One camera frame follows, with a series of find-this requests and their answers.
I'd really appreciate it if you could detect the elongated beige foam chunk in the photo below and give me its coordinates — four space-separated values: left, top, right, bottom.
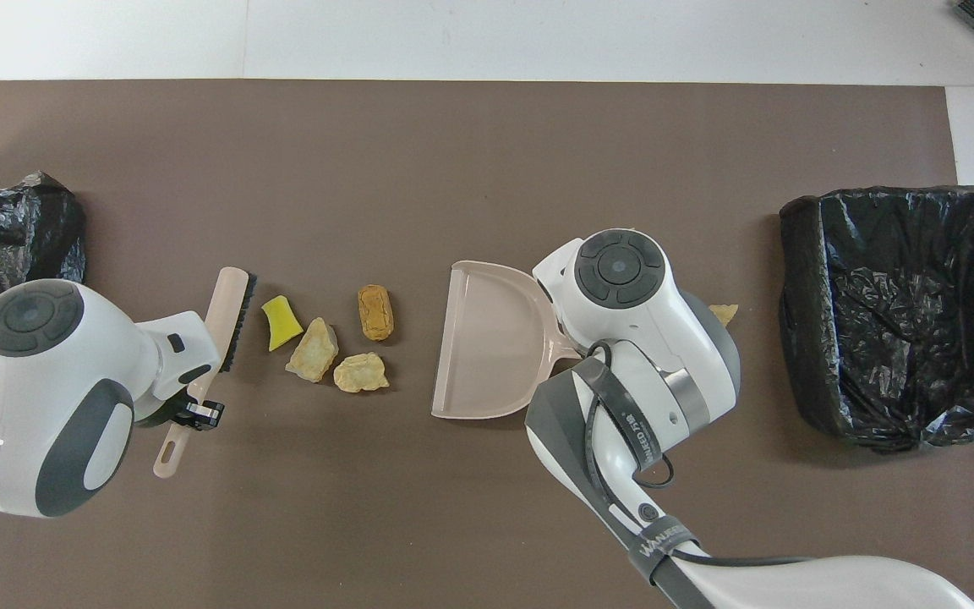
285 317 340 383

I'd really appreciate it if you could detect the brown table mat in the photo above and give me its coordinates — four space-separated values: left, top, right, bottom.
0 80 974 609

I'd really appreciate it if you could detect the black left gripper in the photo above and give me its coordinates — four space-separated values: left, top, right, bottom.
172 398 227 433

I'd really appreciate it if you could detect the bin lined with black bag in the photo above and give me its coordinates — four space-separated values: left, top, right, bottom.
0 172 89 377
779 185 974 453

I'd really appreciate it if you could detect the brown oval foam chunk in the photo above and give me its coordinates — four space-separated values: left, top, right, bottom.
358 284 396 343

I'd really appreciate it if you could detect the beige plastic dustpan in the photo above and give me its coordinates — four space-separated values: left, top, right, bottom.
431 260 589 420

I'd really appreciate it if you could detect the yellow sponge wedge piece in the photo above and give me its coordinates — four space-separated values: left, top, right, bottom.
261 294 305 353

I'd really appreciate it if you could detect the rounded beige foam chunk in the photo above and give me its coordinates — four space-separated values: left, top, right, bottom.
333 353 391 394

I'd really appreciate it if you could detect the beige brush with black bristles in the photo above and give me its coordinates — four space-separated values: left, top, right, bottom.
153 266 258 480

